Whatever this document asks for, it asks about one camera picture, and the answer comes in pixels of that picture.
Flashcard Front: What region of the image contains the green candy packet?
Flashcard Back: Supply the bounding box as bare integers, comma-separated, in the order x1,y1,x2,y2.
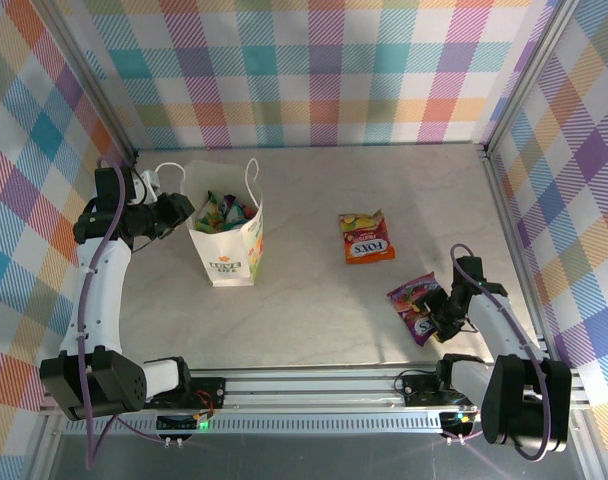
193,191,225,234

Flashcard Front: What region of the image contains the large orange Fox's fruits packet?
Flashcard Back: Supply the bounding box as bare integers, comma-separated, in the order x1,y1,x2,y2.
338,208,398,265

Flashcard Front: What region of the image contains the floral paper gift bag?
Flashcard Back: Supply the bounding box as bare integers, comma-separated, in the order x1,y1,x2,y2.
153,157,265,289

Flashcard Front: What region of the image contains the black right controller box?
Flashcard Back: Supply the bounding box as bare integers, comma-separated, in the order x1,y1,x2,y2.
439,410,480,437

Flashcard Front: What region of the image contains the black controller box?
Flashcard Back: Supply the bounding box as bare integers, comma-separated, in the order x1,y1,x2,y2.
439,410,480,437
155,413,210,436

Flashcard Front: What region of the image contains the black left controller box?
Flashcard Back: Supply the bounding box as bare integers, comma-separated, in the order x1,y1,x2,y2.
155,413,210,436

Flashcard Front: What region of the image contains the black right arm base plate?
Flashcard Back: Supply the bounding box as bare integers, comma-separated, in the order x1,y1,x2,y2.
398,369,478,407

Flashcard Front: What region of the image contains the aluminium side rail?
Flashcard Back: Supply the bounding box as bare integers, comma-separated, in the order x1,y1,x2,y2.
481,147,558,369

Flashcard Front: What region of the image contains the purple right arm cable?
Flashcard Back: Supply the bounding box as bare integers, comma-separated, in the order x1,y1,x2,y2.
446,243,555,464

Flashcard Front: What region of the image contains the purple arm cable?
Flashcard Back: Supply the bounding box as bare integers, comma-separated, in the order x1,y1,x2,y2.
446,243,555,464
76,155,168,471

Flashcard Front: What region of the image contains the long aluminium frame rail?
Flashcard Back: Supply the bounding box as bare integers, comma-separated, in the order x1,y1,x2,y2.
38,367,593,436

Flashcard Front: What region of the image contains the aluminium corner post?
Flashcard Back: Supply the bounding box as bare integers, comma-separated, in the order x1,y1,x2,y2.
483,0,583,159
33,0,141,169

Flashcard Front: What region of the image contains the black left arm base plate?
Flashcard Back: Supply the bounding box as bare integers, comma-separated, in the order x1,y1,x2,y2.
183,374,229,407

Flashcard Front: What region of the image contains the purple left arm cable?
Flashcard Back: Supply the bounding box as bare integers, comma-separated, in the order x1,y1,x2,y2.
76,155,168,471

